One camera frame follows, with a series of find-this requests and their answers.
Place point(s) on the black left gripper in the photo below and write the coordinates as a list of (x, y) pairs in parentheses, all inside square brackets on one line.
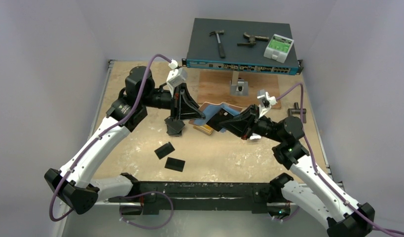
[(182, 106)]

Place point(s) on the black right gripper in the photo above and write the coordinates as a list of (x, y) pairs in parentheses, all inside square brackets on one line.
[(250, 121)]

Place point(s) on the black VIP card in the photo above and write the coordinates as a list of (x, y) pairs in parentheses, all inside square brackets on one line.
[(220, 116)]

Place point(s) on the pink leather card holder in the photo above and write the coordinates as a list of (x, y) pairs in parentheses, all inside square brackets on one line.
[(210, 109)]

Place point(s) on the single black card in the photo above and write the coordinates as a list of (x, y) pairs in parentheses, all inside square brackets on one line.
[(164, 150), (175, 164)]

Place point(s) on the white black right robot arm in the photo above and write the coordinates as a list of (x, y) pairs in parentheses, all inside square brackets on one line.
[(339, 213)]

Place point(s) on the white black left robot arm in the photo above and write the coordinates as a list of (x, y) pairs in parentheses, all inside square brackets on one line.
[(73, 183)]

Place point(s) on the white silver card stack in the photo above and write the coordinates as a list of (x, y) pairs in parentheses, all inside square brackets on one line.
[(254, 137)]

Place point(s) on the brown wooden board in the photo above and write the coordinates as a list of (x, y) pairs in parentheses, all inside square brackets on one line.
[(214, 87)]

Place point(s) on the small claw hammer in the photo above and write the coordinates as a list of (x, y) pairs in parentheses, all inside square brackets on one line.
[(220, 45)]

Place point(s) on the white green electronic box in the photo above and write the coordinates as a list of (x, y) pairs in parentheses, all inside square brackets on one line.
[(278, 48)]

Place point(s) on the rusty metal tool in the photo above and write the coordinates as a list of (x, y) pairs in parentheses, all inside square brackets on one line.
[(252, 40)]

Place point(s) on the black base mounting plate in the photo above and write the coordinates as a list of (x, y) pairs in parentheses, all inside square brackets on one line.
[(257, 198)]

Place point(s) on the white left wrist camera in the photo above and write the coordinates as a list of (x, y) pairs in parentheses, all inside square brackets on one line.
[(176, 76)]

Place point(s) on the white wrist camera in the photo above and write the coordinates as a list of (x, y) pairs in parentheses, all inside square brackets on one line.
[(176, 76), (266, 102)]

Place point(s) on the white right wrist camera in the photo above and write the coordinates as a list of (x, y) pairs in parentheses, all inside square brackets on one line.
[(266, 102)]

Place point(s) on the metal stand bracket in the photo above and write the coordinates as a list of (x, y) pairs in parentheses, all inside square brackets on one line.
[(238, 86)]

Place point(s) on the dark metal clamp handle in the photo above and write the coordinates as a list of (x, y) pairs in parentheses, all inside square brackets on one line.
[(296, 110)]

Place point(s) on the blue grey network switch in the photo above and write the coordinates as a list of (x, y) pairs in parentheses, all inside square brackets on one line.
[(235, 45)]

